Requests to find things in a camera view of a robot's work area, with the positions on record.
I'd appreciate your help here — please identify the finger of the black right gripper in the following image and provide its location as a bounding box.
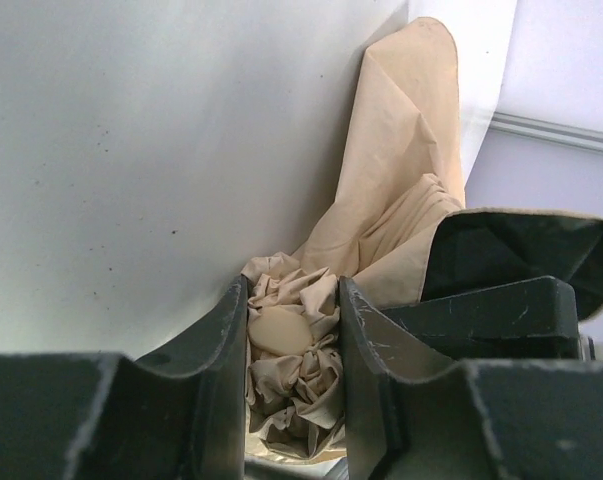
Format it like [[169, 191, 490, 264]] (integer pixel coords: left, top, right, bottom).
[[382, 276, 585, 360]]

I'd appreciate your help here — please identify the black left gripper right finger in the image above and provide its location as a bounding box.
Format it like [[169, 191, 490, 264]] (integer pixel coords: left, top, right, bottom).
[[339, 278, 603, 479]]

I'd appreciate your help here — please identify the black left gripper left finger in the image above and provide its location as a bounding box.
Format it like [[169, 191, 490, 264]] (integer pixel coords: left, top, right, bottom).
[[0, 277, 249, 479]]

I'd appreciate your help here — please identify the beige and black folding umbrella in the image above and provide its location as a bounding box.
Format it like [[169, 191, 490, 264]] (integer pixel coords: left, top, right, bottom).
[[243, 17, 603, 464]]

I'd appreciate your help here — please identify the right aluminium frame post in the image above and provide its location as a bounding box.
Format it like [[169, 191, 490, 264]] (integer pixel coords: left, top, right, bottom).
[[490, 112, 603, 154]]

